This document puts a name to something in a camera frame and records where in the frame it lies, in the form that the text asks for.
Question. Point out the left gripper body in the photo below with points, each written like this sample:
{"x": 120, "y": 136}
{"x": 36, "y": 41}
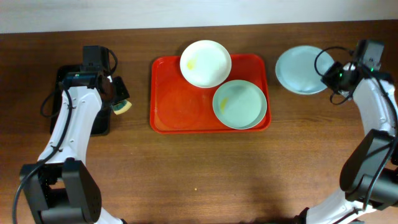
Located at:
{"x": 119, "y": 90}

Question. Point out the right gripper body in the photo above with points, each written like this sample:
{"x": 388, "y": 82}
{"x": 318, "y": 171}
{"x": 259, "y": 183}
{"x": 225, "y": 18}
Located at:
{"x": 332, "y": 73}

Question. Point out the green and yellow sponge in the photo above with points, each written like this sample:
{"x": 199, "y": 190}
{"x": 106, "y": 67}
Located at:
{"x": 122, "y": 107}

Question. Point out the light blue plate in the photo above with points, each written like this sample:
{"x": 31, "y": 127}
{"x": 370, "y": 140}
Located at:
{"x": 296, "y": 72}
{"x": 239, "y": 104}

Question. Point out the white plate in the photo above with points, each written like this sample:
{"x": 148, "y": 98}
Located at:
{"x": 205, "y": 64}

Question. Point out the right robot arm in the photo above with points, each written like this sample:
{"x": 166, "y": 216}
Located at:
{"x": 366, "y": 184}

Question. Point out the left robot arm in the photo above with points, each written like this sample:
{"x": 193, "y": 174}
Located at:
{"x": 58, "y": 187}

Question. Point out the black plastic tray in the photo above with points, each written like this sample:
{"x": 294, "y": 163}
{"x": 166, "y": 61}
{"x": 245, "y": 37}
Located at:
{"x": 101, "y": 125}

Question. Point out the red plastic serving tray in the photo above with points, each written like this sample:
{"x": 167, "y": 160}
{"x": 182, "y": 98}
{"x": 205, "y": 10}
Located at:
{"x": 178, "y": 107}

